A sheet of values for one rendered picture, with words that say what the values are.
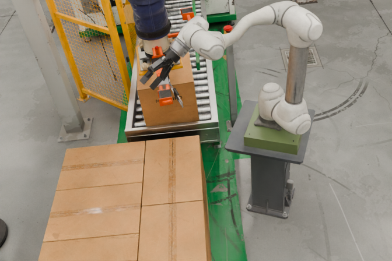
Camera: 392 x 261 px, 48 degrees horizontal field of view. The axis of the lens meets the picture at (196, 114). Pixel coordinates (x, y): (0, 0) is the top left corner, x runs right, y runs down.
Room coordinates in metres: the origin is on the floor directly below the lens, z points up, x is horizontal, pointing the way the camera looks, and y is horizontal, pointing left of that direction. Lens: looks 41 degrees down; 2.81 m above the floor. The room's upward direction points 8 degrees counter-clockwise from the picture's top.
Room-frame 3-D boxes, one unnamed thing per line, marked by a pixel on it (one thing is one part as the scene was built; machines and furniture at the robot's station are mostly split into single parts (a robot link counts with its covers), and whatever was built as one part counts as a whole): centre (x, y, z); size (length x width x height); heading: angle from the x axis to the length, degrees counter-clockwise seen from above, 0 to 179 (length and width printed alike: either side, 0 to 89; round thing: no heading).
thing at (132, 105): (3.63, 0.45, 0.50); 2.31 x 0.05 x 0.19; 177
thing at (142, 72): (2.54, 0.29, 1.16); 0.34 x 0.10 x 0.05; 4
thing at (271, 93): (2.11, -0.48, 1.00); 0.18 x 0.16 x 0.22; 25
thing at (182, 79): (2.78, 0.19, 0.75); 0.60 x 0.40 x 0.40; 1
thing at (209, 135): (2.44, 0.19, 0.48); 0.70 x 0.03 x 0.15; 87
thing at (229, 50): (2.99, -0.34, 0.50); 0.07 x 0.07 x 1.00; 87
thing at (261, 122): (2.13, -0.49, 0.86); 0.22 x 0.18 x 0.06; 149
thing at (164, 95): (1.95, 0.16, 1.27); 0.08 x 0.07 x 0.05; 4
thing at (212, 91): (3.59, -0.20, 0.50); 2.31 x 0.05 x 0.19; 177
